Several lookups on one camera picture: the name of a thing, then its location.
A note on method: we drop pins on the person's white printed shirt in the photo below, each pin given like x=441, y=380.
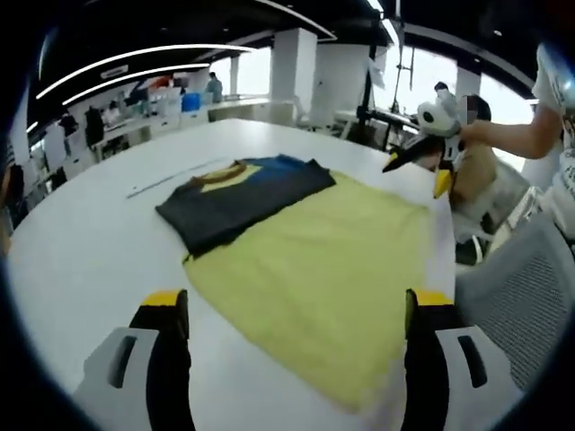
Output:
x=561, y=179

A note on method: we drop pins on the black metal stand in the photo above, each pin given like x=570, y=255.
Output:
x=370, y=99

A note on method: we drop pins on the person's right hand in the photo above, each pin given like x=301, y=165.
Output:
x=478, y=134

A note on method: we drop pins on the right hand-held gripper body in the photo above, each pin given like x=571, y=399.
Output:
x=442, y=116

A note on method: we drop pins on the blue container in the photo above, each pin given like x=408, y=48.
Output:
x=191, y=102

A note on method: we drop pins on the white pillar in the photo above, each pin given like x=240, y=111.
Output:
x=294, y=72

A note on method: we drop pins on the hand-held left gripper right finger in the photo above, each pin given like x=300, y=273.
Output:
x=427, y=341

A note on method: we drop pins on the ceiling light strip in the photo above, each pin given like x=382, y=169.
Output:
x=157, y=50
x=179, y=67

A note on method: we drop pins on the grey mesh office chair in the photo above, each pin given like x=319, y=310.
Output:
x=525, y=305

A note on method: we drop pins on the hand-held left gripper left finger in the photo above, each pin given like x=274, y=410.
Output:
x=166, y=341

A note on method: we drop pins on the ceiling air vent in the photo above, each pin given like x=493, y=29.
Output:
x=114, y=71

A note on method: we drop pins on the yellow blue grey garment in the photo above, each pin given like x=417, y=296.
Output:
x=314, y=269

